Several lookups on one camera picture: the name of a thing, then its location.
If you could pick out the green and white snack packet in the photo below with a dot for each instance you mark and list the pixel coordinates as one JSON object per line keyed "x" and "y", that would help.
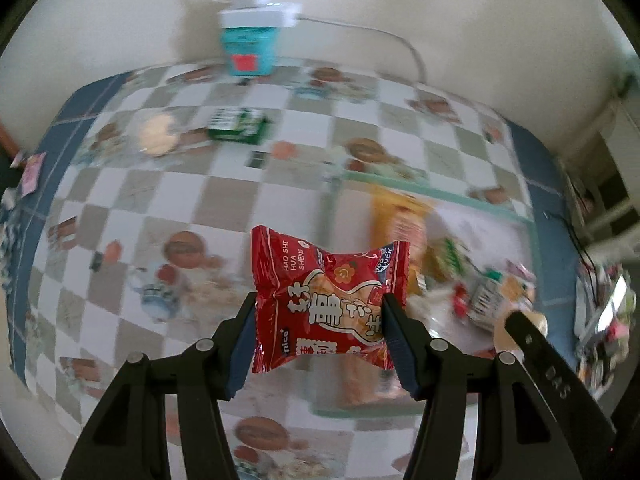
{"x": 482, "y": 301}

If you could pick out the white rack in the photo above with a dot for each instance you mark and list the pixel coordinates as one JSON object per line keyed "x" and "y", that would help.
{"x": 620, "y": 135}

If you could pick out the wooden chair frame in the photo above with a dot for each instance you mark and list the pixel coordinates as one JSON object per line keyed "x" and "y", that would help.
{"x": 5, "y": 137}

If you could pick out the dark green snack packet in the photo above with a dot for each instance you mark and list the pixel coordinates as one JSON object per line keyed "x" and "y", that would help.
{"x": 235, "y": 126}

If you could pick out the red snack packet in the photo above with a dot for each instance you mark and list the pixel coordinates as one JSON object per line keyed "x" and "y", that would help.
{"x": 325, "y": 310}

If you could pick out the teal rimmed tray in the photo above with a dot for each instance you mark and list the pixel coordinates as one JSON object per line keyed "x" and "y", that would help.
{"x": 500, "y": 240}

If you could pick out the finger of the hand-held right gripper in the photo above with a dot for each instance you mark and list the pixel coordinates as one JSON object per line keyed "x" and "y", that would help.
{"x": 555, "y": 385}

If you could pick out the yellow snack packet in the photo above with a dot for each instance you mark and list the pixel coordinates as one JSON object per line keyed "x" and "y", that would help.
{"x": 400, "y": 220}

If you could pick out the teal box with red label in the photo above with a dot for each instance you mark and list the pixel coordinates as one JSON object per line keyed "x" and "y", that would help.
{"x": 248, "y": 49}

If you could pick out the checkered printed tablecloth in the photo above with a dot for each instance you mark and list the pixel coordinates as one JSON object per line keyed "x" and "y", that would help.
{"x": 150, "y": 220}

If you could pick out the white power strip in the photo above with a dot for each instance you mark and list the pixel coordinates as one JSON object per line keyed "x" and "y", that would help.
{"x": 260, "y": 9}

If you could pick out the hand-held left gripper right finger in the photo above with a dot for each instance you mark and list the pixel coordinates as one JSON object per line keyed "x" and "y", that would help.
{"x": 402, "y": 355}

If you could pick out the pink snack packet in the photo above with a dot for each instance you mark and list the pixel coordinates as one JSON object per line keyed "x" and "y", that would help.
{"x": 31, "y": 174}

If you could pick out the round cream pastry packet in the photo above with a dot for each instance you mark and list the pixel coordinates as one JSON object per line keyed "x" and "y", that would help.
{"x": 157, "y": 134}
{"x": 539, "y": 321}

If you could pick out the blue white patterned cloth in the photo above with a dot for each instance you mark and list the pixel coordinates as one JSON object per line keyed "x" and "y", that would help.
{"x": 5, "y": 240}

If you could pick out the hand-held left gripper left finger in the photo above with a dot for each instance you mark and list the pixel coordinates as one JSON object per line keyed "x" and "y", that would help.
{"x": 240, "y": 355}

